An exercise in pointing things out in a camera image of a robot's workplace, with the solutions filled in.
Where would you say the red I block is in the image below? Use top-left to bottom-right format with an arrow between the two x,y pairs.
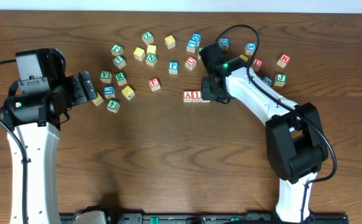
192,90 -> 202,103

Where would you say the red A block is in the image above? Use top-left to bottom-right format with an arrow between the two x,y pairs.
183,90 -> 193,103

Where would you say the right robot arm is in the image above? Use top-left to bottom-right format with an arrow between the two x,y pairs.
202,57 -> 328,223

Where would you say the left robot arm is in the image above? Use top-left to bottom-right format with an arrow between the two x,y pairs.
0,71 -> 98,223

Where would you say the yellow G block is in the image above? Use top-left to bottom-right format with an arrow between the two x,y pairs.
92,93 -> 104,106

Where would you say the green V block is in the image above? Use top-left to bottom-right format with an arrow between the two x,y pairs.
100,70 -> 112,83

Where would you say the blue L block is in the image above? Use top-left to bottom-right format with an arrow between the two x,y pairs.
104,85 -> 116,99

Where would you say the red U block centre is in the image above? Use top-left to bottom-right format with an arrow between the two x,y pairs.
185,56 -> 197,70

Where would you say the red u block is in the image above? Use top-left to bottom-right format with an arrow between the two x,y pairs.
185,56 -> 197,70
251,58 -> 263,72

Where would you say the green 4 block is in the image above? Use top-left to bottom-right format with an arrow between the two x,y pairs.
106,100 -> 120,113

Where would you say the green B block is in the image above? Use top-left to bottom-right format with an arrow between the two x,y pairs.
198,47 -> 204,59

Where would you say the green R block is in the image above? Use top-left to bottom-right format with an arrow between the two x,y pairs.
114,72 -> 127,86

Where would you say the yellow block right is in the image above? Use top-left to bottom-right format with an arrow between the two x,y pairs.
239,54 -> 249,62

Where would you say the blue D block right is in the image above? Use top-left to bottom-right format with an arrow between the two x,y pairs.
218,38 -> 230,51

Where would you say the blue P block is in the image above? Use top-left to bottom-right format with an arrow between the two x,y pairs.
169,61 -> 179,75

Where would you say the blue block left of D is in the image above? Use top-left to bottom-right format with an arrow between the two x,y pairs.
187,40 -> 197,53

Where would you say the green 7 block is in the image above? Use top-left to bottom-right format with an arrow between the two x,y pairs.
113,55 -> 126,69

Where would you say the red U block right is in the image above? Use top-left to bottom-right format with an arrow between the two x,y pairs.
251,58 -> 263,72

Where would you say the yellow block near L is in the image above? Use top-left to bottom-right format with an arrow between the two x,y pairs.
121,85 -> 136,100

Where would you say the blue D block upper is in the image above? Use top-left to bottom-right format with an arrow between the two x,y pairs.
191,33 -> 202,47

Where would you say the green J block upper left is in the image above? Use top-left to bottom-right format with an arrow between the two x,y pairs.
111,44 -> 124,56

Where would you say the green j block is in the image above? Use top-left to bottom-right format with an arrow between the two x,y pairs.
111,44 -> 124,56
274,73 -> 287,87

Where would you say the blue G block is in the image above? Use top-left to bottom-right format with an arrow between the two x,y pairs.
262,76 -> 274,86

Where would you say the blue X block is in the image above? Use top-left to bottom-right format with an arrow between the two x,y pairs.
245,42 -> 257,55

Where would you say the red E block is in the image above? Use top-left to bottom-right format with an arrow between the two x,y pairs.
149,78 -> 160,91

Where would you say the yellow block top centre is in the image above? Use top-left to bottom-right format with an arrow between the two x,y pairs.
165,35 -> 176,49

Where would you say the green J block right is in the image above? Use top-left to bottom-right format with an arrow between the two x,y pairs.
274,73 -> 287,87

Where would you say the green N block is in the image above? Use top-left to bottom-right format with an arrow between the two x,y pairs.
146,53 -> 157,67

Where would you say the yellow block left upper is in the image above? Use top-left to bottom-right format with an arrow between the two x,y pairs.
133,47 -> 146,61

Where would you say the pale yellow block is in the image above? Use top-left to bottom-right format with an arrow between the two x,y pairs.
147,45 -> 157,55

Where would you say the red M block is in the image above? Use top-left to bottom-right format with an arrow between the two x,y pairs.
277,54 -> 290,68

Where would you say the green Z block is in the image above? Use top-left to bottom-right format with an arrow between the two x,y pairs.
142,31 -> 154,45

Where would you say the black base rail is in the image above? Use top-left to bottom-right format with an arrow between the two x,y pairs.
59,212 -> 350,224

